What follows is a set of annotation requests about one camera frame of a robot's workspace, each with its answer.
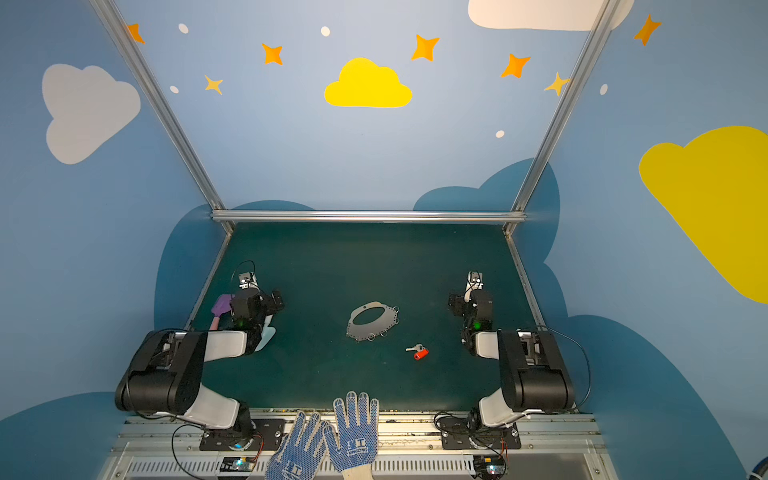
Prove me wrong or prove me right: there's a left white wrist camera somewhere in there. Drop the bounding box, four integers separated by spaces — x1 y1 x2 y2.
238 272 258 290

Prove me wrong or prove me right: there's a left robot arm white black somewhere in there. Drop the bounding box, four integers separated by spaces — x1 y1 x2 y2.
115 287 284 451

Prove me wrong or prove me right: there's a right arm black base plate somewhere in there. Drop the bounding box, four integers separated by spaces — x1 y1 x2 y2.
433 412 521 452

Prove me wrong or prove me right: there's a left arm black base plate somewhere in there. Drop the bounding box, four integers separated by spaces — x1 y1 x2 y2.
199 418 286 452

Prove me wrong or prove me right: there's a right blue dotted work glove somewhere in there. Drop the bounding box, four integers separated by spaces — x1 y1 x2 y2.
323 391 380 480

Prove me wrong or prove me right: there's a left blue dotted work glove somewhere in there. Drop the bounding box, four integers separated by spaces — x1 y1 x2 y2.
265 412 327 480

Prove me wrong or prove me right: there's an aluminium left frame post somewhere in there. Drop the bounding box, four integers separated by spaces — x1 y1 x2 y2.
90 0 226 213

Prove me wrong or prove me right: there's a purple spatula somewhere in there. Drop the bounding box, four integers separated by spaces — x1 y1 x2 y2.
209 294 232 331

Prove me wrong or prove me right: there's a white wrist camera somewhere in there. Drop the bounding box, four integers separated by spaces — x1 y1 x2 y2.
238 272 258 290
466 271 484 292

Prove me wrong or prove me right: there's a right green circuit board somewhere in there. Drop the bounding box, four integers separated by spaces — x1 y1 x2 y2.
472 455 507 480

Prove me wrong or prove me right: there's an aluminium right frame post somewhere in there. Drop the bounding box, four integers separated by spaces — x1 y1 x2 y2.
503 0 622 240

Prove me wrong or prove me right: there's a left green circuit board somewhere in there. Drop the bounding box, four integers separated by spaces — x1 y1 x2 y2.
219 457 256 474

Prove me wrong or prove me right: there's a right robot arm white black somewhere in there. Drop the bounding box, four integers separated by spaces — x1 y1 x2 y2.
448 289 575 431

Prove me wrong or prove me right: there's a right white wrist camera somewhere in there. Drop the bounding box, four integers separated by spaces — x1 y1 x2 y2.
466 271 484 292

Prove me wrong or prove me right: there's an aluminium front rail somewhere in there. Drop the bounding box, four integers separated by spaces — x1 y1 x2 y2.
98 409 618 479

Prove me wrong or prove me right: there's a green circuit board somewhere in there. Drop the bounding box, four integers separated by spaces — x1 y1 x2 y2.
219 457 256 474
472 455 507 480

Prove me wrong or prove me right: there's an aluminium frame post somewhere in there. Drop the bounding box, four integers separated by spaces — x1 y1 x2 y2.
503 0 622 240
90 0 226 213

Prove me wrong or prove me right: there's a grey metal keyring plate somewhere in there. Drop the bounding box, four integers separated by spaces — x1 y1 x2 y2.
346 301 399 342

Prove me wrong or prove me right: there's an aluminium rear frame bar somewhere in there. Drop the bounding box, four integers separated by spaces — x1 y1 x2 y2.
212 210 526 224

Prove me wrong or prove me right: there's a blue dotted work glove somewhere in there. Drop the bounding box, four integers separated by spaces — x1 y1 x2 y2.
323 391 380 480
265 412 327 480

